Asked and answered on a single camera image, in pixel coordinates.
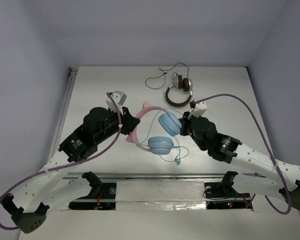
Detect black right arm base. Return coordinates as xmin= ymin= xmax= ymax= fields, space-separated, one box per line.
xmin=202 ymin=171 xmax=253 ymax=210

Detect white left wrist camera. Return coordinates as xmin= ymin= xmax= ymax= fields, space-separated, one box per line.
xmin=106 ymin=90 xmax=127 ymax=114

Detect pink blue cat-ear headphones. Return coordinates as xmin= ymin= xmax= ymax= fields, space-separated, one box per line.
xmin=126 ymin=101 xmax=177 ymax=153

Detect aluminium rail edge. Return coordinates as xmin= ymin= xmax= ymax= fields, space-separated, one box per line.
xmin=43 ymin=67 xmax=78 ymax=173
xmin=62 ymin=172 xmax=228 ymax=180

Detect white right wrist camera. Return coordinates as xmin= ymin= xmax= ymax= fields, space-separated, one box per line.
xmin=188 ymin=98 xmax=207 ymax=119

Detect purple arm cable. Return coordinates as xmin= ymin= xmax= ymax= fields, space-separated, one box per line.
xmin=194 ymin=93 xmax=293 ymax=216
xmin=0 ymin=91 xmax=123 ymax=230

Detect clear tape strip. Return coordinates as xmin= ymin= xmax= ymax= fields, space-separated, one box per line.
xmin=115 ymin=180 xmax=206 ymax=211

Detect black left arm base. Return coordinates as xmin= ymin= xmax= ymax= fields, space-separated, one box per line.
xmin=69 ymin=172 xmax=117 ymax=211

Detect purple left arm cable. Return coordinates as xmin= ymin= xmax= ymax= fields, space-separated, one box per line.
xmin=0 ymin=91 xmax=123 ymax=230

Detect aluminium rail left edge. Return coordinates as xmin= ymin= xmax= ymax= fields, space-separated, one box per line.
xmin=43 ymin=67 xmax=78 ymax=173

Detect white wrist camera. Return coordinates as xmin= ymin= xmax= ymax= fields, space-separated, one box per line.
xmin=188 ymin=98 xmax=207 ymax=119
xmin=106 ymin=90 xmax=127 ymax=114

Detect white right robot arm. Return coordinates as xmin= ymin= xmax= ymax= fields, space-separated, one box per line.
xmin=180 ymin=111 xmax=300 ymax=211

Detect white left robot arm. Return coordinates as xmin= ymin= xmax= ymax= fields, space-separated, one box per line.
xmin=0 ymin=106 xmax=140 ymax=234

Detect light blue wired earphones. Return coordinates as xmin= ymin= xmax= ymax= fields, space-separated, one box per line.
xmin=146 ymin=109 xmax=190 ymax=166

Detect brown silver headphones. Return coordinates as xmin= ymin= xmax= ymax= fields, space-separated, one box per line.
xmin=165 ymin=72 xmax=193 ymax=108

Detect aluminium rail front edge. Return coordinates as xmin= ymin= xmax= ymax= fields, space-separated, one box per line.
xmin=62 ymin=172 xmax=228 ymax=180

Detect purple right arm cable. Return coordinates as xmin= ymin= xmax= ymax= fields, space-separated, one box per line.
xmin=194 ymin=93 xmax=293 ymax=216

